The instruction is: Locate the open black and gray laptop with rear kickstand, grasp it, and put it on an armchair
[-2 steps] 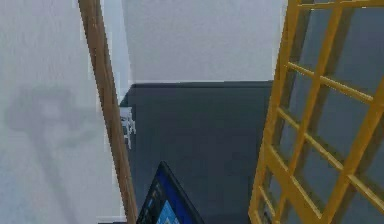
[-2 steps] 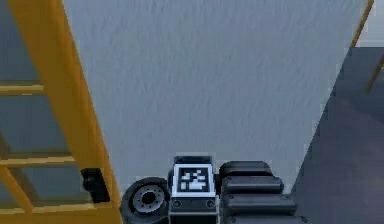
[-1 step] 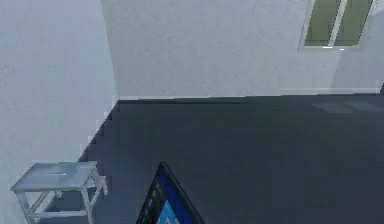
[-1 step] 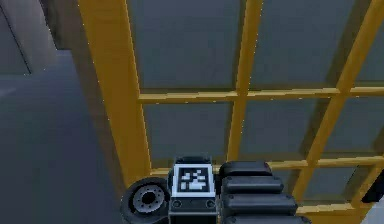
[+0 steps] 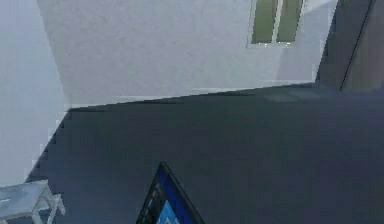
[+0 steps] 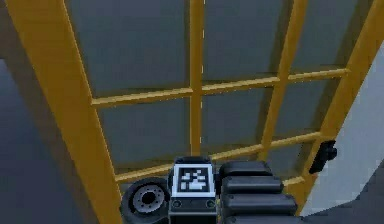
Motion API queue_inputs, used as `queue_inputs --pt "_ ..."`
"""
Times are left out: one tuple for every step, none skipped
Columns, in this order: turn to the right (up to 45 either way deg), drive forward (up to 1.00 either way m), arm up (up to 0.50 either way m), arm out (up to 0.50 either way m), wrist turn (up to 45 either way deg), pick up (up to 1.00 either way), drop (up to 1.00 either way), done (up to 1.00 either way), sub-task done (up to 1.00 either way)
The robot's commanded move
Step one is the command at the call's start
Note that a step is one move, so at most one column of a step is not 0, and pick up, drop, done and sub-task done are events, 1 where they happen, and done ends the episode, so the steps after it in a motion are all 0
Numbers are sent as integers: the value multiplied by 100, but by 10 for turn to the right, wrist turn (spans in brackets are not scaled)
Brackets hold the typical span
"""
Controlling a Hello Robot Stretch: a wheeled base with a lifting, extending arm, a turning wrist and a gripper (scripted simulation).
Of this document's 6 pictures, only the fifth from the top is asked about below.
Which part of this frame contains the black and gray open laptop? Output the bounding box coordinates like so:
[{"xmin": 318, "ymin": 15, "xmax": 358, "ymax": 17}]
[{"xmin": 135, "ymin": 161, "xmax": 206, "ymax": 224}]

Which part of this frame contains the white framed window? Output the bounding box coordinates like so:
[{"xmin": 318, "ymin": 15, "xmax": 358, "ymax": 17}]
[{"xmin": 246, "ymin": 0, "xmax": 307, "ymax": 50}]

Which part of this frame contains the dark brown cupboard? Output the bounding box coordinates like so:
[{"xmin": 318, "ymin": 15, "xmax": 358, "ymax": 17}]
[{"xmin": 315, "ymin": 0, "xmax": 384, "ymax": 92}]

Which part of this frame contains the white small table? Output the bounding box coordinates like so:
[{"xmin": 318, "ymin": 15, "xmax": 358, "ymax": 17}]
[{"xmin": 0, "ymin": 179, "xmax": 67, "ymax": 224}]

